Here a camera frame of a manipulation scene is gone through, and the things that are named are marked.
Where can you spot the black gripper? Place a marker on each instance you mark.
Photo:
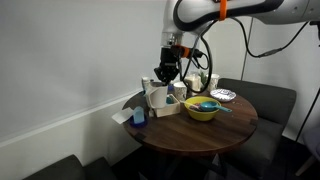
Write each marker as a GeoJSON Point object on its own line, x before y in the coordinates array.
{"type": "Point", "coordinates": [169, 61]}

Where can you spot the white black Franka robot arm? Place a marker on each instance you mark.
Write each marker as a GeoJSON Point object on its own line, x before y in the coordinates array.
{"type": "Point", "coordinates": [246, 10]}

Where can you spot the patterned paper cup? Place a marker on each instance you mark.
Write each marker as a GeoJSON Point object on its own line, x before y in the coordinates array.
{"type": "Point", "coordinates": [180, 91]}
{"type": "Point", "coordinates": [213, 82]}

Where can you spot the small teal cup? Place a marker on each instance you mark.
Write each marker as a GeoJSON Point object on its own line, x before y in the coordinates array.
{"type": "Point", "coordinates": [170, 100]}

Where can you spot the cream wooden box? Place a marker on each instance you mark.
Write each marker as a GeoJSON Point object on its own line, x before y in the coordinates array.
{"type": "Point", "coordinates": [168, 110]}

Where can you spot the small blue cup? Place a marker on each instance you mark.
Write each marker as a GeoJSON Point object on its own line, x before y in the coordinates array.
{"type": "Point", "coordinates": [138, 115]}

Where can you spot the dark blue bowl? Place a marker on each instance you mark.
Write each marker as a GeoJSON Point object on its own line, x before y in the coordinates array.
{"type": "Point", "coordinates": [170, 88]}

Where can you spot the small dark jar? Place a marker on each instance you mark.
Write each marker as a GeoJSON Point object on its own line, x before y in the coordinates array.
{"type": "Point", "coordinates": [152, 80]}

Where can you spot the white shaker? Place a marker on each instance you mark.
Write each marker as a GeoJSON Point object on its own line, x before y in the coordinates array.
{"type": "Point", "coordinates": [145, 82]}

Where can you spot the glass jar with grains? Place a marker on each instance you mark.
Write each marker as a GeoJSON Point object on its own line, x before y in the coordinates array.
{"type": "Point", "coordinates": [195, 83]}

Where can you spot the small green plant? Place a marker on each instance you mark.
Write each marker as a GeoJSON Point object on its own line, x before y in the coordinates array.
{"type": "Point", "coordinates": [203, 77]}

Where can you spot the wooden spoon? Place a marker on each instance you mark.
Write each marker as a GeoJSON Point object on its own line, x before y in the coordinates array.
{"type": "Point", "coordinates": [190, 105]}

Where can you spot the yellow bowl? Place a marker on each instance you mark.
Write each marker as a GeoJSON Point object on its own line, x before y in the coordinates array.
{"type": "Point", "coordinates": [200, 115]}

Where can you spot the teal scoop spoon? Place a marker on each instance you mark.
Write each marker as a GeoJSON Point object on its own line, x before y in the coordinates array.
{"type": "Point", "coordinates": [209, 106]}

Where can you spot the dark blue saucer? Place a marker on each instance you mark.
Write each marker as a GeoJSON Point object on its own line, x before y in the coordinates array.
{"type": "Point", "coordinates": [137, 124]}

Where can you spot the white paper napkin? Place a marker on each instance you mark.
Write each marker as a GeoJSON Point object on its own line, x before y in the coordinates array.
{"type": "Point", "coordinates": [121, 115]}

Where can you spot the blue patterned plate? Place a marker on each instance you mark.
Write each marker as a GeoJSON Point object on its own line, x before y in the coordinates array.
{"type": "Point", "coordinates": [222, 95]}

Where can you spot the round dark wooden table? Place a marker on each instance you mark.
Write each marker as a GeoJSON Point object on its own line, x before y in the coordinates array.
{"type": "Point", "coordinates": [193, 133]}

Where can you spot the white roller blind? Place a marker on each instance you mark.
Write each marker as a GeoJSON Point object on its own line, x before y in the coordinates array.
{"type": "Point", "coordinates": [83, 53]}

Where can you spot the dark grey armchair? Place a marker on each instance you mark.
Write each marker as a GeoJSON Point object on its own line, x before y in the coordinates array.
{"type": "Point", "coordinates": [266, 140]}

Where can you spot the black cushioned seat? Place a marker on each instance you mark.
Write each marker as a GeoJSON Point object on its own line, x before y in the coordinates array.
{"type": "Point", "coordinates": [70, 170]}

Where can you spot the grey chair with white leg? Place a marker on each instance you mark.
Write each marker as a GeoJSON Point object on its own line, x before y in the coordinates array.
{"type": "Point", "coordinates": [313, 140]}

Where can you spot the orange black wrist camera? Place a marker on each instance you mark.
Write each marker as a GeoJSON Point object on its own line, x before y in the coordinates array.
{"type": "Point", "coordinates": [186, 51]}

